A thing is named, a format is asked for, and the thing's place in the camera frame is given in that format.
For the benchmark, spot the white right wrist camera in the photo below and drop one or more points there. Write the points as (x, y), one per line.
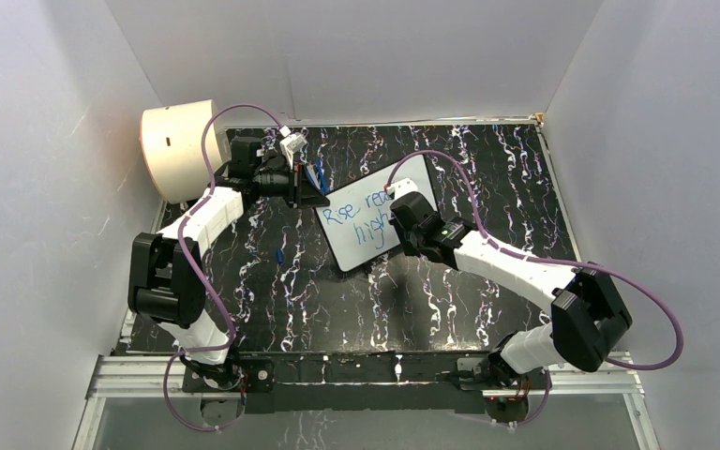
(399, 189)

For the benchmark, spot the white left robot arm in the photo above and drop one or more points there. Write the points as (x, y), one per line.
(167, 283)

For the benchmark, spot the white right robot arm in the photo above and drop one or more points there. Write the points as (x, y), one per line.
(587, 314)

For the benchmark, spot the cream cylindrical drum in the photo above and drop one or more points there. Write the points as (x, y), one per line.
(171, 146)

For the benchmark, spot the black framed whiteboard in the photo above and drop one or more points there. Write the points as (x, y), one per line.
(356, 223)

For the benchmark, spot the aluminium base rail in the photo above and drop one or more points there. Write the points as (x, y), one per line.
(375, 400)

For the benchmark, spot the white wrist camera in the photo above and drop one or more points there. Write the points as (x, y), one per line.
(292, 143)
(399, 189)

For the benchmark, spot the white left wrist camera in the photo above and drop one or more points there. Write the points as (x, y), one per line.
(292, 143)

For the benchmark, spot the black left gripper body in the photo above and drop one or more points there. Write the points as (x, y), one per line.
(296, 181)

